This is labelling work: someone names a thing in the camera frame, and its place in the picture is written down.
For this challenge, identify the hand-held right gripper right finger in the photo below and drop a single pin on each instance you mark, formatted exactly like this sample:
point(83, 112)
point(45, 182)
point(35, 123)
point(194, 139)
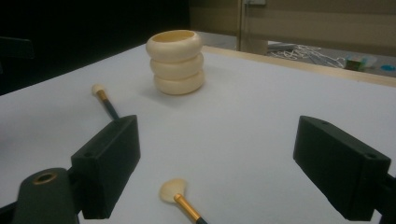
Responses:
point(339, 165)

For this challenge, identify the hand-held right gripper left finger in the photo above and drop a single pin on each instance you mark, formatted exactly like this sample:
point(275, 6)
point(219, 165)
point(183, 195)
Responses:
point(106, 161)

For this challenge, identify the round-tip makeup brush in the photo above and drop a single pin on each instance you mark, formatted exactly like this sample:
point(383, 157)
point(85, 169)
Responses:
point(102, 95)

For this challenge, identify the cream ribbed brush holder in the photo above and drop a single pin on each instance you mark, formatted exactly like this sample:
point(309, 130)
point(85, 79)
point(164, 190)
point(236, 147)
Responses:
point(176, 71)

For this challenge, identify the small green box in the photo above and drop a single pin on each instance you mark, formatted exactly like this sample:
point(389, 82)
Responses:
point(353, 64)

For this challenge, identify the white table sheet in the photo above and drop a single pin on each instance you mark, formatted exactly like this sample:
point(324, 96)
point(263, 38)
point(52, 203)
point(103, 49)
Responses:
point(249, 109)

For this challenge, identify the wooden shelf frame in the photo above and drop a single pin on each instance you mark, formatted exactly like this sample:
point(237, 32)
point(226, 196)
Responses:
point(252, 31)

